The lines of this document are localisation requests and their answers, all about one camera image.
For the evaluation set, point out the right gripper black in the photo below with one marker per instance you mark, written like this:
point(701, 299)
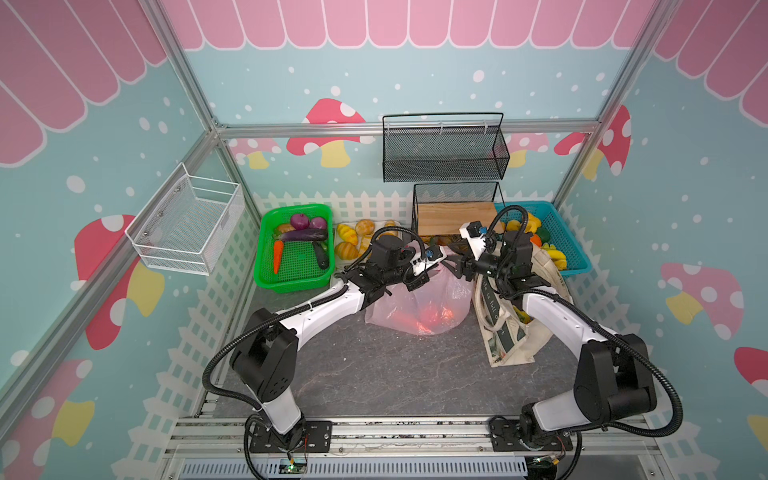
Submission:
point(470, 265)

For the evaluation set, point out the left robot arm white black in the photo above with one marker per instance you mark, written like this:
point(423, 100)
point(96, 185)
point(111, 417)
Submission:
point(258, 366)

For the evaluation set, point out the green plastic basket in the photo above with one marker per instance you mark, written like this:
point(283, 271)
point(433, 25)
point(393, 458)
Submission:
point(299, 270)

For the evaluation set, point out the purple eggplant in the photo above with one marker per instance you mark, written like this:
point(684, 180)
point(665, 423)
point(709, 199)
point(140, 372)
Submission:
point(304, 235)

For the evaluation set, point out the teal plastic basket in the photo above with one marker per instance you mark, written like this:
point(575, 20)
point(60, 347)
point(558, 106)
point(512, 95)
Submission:
point(560, 236)

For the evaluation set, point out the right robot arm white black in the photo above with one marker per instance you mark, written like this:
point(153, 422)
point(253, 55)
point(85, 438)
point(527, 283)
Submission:
point(615, 386)

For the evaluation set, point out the pink plastic grocery bag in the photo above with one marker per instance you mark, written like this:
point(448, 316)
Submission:
point(435, 308)

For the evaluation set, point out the canvas tote bag leaf print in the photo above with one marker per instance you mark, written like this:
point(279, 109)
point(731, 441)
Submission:
point(510, 336)

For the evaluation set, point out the bread roll front left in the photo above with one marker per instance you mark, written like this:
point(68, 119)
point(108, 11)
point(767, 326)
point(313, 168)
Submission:
point(346, 251)

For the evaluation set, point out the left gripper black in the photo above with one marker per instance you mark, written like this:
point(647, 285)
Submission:
point(419, 281)

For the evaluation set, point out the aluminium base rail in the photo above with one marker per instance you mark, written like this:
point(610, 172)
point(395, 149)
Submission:
point(406, 447)

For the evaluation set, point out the round bread roll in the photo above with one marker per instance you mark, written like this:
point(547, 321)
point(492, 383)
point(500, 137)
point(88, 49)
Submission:
point(365, 227)

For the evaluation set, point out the black mesh wall basket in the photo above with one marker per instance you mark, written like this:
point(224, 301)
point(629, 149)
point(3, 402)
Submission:
point(444, 147)

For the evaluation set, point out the striped bread roll left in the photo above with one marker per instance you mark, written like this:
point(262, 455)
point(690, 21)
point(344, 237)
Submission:
point(347, 234)

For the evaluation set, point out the yellow banana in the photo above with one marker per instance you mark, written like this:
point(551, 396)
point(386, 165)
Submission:
point(557, 256)

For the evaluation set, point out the purple onion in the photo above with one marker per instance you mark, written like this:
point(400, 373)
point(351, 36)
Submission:
point(300, 221)
point(319, 223)

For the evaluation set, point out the black wire shelf rack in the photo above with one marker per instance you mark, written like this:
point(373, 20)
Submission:
point(440, 209)

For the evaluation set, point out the white wire wall basket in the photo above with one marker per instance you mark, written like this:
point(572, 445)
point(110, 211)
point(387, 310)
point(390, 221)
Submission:
point(187, 223)

